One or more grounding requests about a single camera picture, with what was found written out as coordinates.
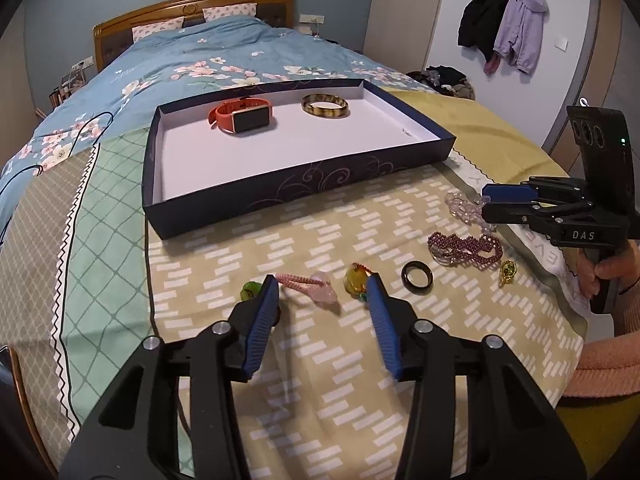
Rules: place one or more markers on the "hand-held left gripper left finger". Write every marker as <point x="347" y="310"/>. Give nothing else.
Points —
<point x="260" y="327"/>

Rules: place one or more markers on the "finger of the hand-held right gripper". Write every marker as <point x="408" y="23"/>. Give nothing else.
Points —
<point x="505" y="191"/>
<point x="515" y="214"/>

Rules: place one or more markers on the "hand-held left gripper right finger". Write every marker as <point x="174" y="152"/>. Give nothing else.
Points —
<point x="385" y="327"/>

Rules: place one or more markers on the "green jade pendant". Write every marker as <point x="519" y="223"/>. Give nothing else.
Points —
<point x="250" y="291"/>

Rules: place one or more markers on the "yellow amber pendant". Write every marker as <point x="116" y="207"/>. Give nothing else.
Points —
<point x="354" y="280"/>

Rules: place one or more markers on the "small gold pendant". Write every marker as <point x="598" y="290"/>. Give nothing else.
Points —
<point x="507" y="272"/>

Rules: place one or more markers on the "pink crystal pendant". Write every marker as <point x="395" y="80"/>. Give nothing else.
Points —
<point x="320" y="287"/>

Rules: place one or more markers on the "navy cardboard box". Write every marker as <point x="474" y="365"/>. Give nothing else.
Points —
<point x="300" y="147"/>

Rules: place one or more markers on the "person's right forearm pink sleeve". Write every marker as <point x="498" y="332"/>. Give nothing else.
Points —
<point x="610" y="365"/>

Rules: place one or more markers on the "person's right hand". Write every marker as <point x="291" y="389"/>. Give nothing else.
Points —
<point x="620" y="265"/>

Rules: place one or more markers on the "green beige patchwork blanket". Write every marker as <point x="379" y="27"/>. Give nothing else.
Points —
<point x="350" y="280"/>

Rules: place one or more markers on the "yellow blanket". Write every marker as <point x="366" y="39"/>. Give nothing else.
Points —
<point x="480" y="130"/>

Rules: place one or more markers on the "beige wardrobe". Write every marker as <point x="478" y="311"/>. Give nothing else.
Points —
<point x="607" y="50"/>

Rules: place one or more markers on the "pile of dark clothes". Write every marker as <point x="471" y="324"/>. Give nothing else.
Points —
<point x="445" y="79"/>

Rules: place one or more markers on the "pink garment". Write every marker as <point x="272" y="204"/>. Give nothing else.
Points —
<point x="491" y="64"/>

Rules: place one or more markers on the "purple jacket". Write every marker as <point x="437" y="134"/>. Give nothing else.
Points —
<point x="522" y="25"/>

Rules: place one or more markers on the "black jacket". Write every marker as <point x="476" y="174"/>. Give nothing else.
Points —
<point x="482" y="20"/>

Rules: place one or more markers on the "orange smartwatch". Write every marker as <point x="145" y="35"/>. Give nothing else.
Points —
<point x="245" y="119"/>

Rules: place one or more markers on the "amber tortoiseshell bangle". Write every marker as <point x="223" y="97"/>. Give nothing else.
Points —
<point x="312" y="108"/>

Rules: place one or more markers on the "olive yellow garment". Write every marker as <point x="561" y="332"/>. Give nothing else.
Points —
<point x="600" y="440"/>

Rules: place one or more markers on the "blue floral duvet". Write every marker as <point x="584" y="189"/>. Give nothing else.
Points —
<point x="210" y="55"/>

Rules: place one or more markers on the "nightstand clutter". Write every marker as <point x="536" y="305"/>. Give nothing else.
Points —
<point x="70" y="85"/>

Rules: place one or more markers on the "white patterned pillow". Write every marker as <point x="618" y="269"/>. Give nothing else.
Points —
<point x="155" y="30"/>
<point x="230" y="11"/>

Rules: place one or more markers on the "wooden bed headboard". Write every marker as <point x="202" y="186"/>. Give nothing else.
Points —
<point x="150" y="15"/>

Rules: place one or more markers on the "white wall switch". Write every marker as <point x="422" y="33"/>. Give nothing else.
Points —
<point x="562" y="44"/>

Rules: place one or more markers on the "white wall socket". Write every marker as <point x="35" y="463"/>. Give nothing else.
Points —
<point x="82" y="63"/>
<point x="311" y="18"/>

